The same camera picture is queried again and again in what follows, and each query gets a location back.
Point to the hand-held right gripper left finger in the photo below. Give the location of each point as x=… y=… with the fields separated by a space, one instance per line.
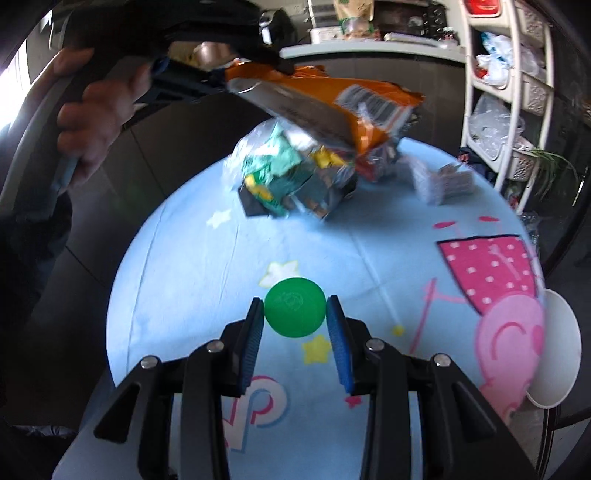
x=249 y=355

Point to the white plastic bag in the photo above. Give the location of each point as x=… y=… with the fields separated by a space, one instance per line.
x=501 y=57

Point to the green brown snack pouch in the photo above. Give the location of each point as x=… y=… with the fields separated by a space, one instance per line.
x=354 y=16

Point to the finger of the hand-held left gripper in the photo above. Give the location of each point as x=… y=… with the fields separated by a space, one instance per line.
x=189 y=85
x=263 y=57

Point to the dark foil snack bag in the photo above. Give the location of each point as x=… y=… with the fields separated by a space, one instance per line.
x=323 y=194

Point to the green leafy plant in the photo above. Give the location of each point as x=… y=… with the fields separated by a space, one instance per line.
x=551 y=161

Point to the green crumpled snack wrapper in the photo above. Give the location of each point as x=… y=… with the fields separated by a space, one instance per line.
x=272 y=166

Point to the green plastic ball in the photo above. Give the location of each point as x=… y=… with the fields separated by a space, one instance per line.
x=294 y=305

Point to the white countertop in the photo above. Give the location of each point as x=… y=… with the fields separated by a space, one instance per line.
x=369 y=50

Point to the person's left hand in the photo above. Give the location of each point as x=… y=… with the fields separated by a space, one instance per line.
x=99 y=115

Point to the printed blue blanket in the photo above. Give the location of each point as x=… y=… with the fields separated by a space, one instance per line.
x=194 y=258

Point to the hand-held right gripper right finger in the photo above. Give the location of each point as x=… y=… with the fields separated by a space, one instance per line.
x=339 y=355

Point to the red lidded container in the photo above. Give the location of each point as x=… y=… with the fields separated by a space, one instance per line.
x=482 y=7

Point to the red snack wrapper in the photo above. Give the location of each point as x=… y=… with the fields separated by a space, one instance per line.
x=378 y=159

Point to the orange snack bag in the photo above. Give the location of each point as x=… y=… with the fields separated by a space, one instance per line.
x=332 y=106

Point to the clear plastic bag in rack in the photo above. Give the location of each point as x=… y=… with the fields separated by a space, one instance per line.
x=491 y=124

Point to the white shelf rack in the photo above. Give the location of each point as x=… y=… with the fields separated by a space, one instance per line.
x=468 y=69

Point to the white trash bin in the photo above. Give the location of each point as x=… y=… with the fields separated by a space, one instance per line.
x=556 y=350

